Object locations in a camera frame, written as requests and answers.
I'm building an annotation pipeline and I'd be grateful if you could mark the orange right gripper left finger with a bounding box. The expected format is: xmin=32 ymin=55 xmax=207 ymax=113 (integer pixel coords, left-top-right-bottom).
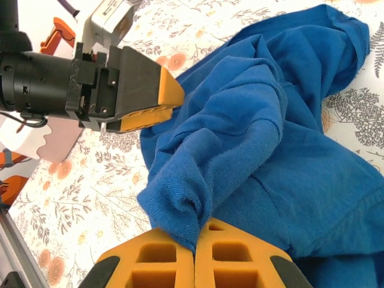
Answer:
xmin=79 ymin=227 xmax=196 ymax=288

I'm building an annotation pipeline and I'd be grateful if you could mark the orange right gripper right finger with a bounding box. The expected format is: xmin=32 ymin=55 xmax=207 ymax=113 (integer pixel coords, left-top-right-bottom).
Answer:
xmin=193 ymin=217 xmax=313 ymax=288

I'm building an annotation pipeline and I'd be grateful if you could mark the blue t-shirt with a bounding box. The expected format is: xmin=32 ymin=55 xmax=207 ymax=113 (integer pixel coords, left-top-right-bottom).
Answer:
xmin=136 ymin=4 xmax=384 ymax=288

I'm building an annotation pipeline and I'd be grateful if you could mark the floral tablecloth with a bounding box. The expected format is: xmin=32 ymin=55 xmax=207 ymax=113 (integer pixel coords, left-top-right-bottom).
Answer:
xmin=8 ymin=0 xmax=384 ymax=288

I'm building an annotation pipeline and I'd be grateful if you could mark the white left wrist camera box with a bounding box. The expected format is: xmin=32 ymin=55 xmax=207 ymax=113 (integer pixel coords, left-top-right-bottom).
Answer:
xmin=83 ymin=0 xmax=134 ymax=46

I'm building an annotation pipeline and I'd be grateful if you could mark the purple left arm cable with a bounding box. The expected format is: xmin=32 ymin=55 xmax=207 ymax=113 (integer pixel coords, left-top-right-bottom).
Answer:
xmin=58 ymin=0 xmax=80 ymax=17

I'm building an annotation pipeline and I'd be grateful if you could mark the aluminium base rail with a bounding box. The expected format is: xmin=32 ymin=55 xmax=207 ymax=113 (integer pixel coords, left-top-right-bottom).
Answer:
xmin=0 ymin=206 xmax=49 ymax=288

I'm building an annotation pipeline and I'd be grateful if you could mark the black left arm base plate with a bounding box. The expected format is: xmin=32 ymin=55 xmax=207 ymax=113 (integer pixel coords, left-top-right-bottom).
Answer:
xmin=0 ymin=271 xmax=23 ymax=288

